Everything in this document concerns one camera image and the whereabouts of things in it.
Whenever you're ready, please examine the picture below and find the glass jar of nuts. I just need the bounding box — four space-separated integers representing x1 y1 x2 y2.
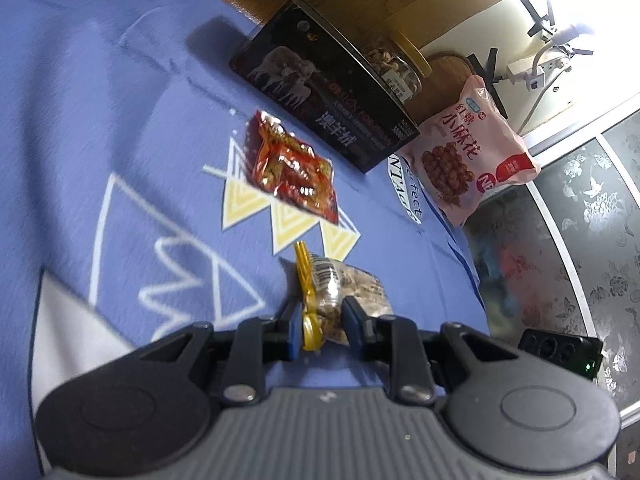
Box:
364 30 434 107

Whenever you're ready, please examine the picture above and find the white power strip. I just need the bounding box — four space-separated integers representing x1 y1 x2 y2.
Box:
506 56 552 92

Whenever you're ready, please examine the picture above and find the pale pink snack bag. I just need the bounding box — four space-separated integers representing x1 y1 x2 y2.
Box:
409 74 542 227

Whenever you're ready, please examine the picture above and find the small clear yellow-trim snack packet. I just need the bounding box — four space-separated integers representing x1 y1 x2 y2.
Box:
294 241 389 352

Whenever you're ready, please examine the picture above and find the white power cable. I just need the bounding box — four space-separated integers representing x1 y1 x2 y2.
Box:
519 35 563 137

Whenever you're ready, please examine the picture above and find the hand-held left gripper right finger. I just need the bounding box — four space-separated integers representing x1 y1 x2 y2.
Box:
341 297 521 407

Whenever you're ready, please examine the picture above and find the red orange snack packet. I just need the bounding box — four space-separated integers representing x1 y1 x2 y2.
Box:
246 110 341 227

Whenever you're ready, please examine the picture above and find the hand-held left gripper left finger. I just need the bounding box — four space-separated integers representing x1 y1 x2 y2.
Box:
136 300 305 407

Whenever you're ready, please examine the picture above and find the blue printed blanket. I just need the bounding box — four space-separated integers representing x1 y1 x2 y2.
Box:
0 0 492 480

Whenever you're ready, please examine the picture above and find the black box with sheep print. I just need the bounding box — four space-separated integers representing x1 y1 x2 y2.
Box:
229 0 422 175

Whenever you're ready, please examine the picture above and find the floral glass sliding door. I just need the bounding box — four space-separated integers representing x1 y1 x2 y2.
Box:
462 109 640 417

